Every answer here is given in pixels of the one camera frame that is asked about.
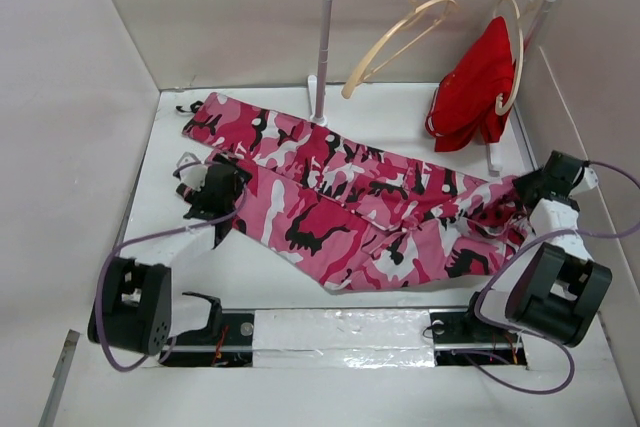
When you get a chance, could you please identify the pink camouflage trousers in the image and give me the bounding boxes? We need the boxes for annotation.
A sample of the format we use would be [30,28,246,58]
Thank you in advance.
[183,93,532,291]

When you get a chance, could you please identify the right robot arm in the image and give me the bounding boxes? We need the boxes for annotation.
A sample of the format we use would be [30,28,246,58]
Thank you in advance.
[505,151,612,347]

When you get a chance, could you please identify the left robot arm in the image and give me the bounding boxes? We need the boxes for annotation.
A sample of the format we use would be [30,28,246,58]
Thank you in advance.
[87,156,252,372]

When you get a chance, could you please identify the wooden hanger with red garment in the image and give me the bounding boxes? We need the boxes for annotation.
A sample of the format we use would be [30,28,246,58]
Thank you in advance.
[492,0,544,117]

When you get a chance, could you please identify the red garment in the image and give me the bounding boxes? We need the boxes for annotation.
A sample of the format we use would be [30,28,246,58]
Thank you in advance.
[425,16,514,152]

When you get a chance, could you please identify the silver tape strip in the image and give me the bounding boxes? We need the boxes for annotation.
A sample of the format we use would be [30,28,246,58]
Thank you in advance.
[252,308,435,369]

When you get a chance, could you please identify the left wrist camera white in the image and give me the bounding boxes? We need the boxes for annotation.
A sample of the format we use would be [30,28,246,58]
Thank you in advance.
[173,152,209,191]

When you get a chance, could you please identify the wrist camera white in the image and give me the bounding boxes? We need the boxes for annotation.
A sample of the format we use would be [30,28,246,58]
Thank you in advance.
[571,165,599,196]
[173,152,209,191]

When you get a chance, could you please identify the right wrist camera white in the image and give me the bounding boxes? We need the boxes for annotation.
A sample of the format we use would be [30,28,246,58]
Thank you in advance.
[571,165,599,196]

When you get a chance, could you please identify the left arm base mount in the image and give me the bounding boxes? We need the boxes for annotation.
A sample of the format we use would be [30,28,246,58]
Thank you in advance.
[159,292,256,368]

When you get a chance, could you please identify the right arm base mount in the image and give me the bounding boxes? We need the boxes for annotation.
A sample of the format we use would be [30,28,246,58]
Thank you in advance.
[422,292,527,367]

